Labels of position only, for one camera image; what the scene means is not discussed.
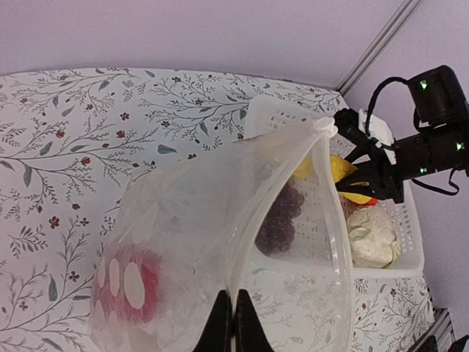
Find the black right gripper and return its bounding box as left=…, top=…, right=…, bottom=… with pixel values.
left=335, top=109, right=404, bottom=203

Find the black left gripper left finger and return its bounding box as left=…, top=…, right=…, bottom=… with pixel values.
left=193, top=290, right=233, bottom=352

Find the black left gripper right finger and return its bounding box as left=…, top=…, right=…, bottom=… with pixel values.
left=234, top=289, right=273, bottom=352

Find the yellow corn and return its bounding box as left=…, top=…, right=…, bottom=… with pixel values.
left=293, top=155, right=357, bottom=183
left=340, top=192, right=378, bottom=206

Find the white green cauliflower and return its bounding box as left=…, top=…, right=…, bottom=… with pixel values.
left=347, top=206, right=402, bottom=269

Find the white plastic basket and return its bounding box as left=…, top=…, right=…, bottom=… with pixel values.
left=245, top=108, right=424, bottom=279

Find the red bell pepper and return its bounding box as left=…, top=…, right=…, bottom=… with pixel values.
left=91, top=244, right=160, bottom=325

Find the clear zip top bag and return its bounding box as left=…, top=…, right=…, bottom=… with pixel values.
left=89, top=97, right=353, bottom=351

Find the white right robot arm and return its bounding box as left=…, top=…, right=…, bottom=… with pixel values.
left=334, top=65, right=468, bottom=204

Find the dark red grape bunch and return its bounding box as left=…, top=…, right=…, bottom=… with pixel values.
left=254, top=181, right=305, bottom=256

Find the floral tablecloth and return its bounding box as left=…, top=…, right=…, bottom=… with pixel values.
left=1, top=67, right=435, bottom=351

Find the aluminium front rail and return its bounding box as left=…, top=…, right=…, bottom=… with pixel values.
left=408, top=308, right=468, bottom=352

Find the right aluminium frame post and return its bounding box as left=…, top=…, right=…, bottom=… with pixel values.
left=335, top=0, right=423, bottom=97

